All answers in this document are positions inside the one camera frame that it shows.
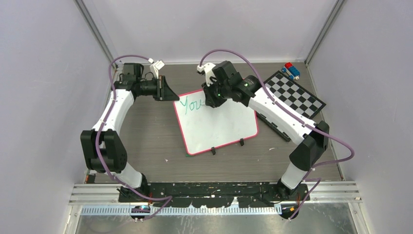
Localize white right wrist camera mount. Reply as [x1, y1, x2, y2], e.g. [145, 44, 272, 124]
[197, 62, 217, 86]

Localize aluminium frame rail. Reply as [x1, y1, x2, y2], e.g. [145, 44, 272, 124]
[69, 181, 362, 216]

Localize black white chessboard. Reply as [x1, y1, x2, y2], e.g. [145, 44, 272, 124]
[256, 70, 326, 143]

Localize red blue toy blocks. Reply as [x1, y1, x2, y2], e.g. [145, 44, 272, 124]
[282, 62, 300, 80]

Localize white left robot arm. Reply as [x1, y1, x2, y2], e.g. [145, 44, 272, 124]
[80, 60, 179, 202]

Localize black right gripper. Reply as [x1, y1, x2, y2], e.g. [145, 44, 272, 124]
[202, 76, 230, 107]

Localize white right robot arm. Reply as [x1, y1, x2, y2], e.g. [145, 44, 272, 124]
[202, 73, 329, 200]

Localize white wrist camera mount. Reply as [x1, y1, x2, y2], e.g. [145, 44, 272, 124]
[148, 58, 165, 79]
[197, 62, 217, 86]

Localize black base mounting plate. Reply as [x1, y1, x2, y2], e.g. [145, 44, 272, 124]
[118, 182, 309, 208]

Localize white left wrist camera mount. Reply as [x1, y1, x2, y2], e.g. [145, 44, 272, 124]
[148, 58, 165, 79]

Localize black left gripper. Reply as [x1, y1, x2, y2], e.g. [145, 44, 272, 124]
[137, 76, 180, 101]

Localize pink-framed whiteboard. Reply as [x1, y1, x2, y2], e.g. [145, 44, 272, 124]
[173, 90, 259, 156]

